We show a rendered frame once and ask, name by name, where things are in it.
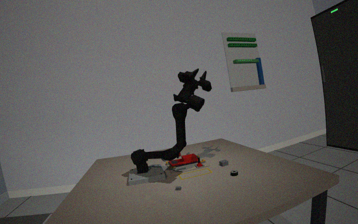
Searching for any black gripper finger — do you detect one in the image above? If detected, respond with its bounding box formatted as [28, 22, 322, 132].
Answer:
[192, 69, 199, 77]
[199, 71, 207, 80]

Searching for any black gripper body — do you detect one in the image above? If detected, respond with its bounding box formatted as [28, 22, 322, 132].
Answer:
[178, 72, 212, 95]

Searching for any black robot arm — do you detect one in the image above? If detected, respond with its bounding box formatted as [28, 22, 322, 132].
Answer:
[131, 71, 205, 174]

